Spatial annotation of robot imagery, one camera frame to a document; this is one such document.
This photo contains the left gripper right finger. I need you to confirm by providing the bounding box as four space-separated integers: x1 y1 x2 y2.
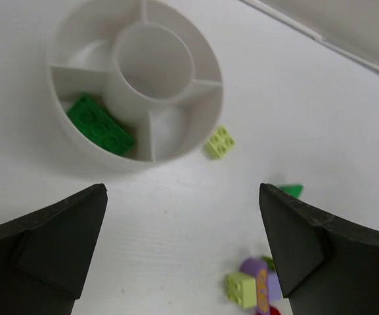
259 183 379 314

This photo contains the lavender lego brick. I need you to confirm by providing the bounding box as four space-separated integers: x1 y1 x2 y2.
267 272 282 304

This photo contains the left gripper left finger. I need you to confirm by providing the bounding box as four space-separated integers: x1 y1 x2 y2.
0 184 108 314

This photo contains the light yellow lego brick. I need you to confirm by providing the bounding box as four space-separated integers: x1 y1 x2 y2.
225 272 257 310

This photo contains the dark green curved lego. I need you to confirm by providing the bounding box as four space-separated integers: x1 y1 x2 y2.
277 184 304 199

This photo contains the lone light yellow lego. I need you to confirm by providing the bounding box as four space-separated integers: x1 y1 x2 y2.
204 125 235 159

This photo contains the purple butterfly curved lego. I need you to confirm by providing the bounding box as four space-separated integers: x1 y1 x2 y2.
240 257 271 314

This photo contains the white round divided container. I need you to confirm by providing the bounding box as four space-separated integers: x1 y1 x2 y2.
47 1 224 173

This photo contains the red lego brick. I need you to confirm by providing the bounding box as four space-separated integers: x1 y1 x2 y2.
255 304 292 315

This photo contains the green 2x4 lego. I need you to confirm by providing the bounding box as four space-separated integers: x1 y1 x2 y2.
67 94 136 156

